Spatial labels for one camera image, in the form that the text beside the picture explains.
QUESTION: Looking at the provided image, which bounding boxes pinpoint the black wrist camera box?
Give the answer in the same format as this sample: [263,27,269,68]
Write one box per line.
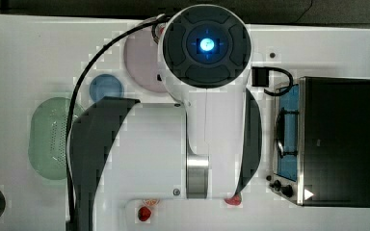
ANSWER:
[251,67,270,88]

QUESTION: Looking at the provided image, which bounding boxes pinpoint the blue cup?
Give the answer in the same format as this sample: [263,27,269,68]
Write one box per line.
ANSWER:
[89,74,124,102]

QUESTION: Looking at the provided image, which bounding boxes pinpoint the plush strawberry toy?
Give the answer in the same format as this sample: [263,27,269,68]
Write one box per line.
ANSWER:
[224,194,242,206]

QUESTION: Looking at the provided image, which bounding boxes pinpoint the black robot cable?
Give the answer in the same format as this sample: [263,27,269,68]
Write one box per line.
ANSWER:
[65,14,172,231]

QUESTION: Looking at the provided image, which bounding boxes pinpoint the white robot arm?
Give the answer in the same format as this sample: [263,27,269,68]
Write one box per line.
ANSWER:
[67,5,261,231]

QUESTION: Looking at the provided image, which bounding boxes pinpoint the orange slice toy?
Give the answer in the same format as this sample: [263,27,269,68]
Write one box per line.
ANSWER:
[143,198,159,207]

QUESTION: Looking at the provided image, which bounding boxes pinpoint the green perforated bowl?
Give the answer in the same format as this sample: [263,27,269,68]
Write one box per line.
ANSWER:
[28,97,70,180]

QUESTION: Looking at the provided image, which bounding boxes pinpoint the small red toy fruit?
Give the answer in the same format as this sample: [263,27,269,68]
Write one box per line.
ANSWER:
[137,206,152,222]

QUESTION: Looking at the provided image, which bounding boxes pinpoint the black toaster oven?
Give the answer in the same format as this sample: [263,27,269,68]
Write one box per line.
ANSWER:
[270,77,370,208]

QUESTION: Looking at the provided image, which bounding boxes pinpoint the pink round plate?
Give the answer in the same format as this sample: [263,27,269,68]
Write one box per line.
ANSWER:
[123,27,166,93]

